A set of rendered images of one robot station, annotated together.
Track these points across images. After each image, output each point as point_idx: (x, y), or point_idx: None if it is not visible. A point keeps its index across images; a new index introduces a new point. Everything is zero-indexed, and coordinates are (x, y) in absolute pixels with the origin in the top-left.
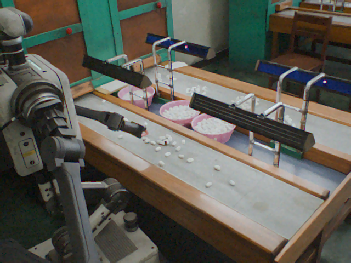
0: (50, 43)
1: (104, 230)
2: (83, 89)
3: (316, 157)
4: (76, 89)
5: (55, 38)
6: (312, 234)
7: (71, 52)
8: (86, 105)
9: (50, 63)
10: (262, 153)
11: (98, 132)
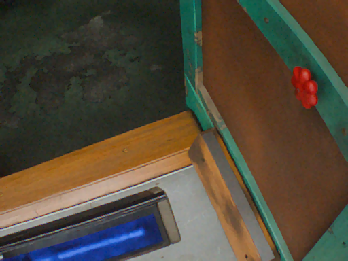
0: (256, 26)
1: None
2: (236, 238)
3: None
4: (230, 210)
5: (263, 28)
6: None
7: (296, 151)
8: (187, 247)
9: (240, 71)
10: None
11: (2, 230)
